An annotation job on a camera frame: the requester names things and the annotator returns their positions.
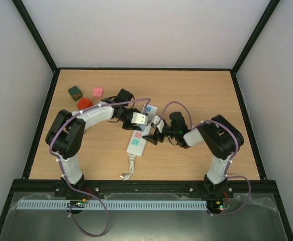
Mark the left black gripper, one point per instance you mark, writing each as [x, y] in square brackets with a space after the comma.
[131, 127]

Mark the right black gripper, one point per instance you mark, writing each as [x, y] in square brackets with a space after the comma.
[159, 133]

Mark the white power strip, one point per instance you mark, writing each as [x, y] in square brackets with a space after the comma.
[137, 143]

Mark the pink folding socket plug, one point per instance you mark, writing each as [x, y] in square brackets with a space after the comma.
[97, 92]

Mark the red cube adapter plug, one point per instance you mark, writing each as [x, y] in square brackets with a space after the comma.
[84, 103]

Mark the dark green plug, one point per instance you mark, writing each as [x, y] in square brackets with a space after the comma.
[75, 93]

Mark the blue plug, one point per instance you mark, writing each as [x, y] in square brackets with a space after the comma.
[141, 128]

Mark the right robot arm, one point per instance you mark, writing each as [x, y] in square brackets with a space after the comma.
[222, 138]

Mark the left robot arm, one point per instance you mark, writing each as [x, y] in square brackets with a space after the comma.
[66, 133]

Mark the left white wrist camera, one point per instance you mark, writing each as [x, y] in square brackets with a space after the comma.
[139, 118]

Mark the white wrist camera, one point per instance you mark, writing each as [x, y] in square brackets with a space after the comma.
[158, 123]
[139, 118]

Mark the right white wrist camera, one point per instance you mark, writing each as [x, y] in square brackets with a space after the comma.
[158, 123]

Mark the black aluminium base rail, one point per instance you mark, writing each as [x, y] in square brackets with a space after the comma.
[193, 189]

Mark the light blue cable duct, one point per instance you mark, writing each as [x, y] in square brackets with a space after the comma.
[112, 205]

